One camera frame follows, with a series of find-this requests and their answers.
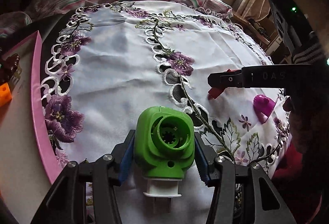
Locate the green plastic round housing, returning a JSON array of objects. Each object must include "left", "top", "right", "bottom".
[{"left": 134, "top": 107, "right": 195, "bottom": 198}]

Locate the orange plastic block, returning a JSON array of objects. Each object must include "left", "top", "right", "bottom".
[{"left": 0, "top": 82, "right": 12, "bottom": 107}]

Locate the white embroidered floral tablecloth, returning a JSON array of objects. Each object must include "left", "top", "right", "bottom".
[{"left": 39, "top": 0, "right": 292, "bottom": 224}]

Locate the magenta plastic figure toy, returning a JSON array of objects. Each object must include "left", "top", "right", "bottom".
[{"left": 253, "top": 94, "right": 278, "bottom": 124}]

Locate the red plastic block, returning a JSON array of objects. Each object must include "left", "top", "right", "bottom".
[{"left": 207, "top": 69, "right": 241, "bottom": 99}]

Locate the pink shallow tray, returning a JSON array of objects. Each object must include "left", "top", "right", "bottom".
[{"left": 1, "top": 32, "right": 62, "bottom": 223}]

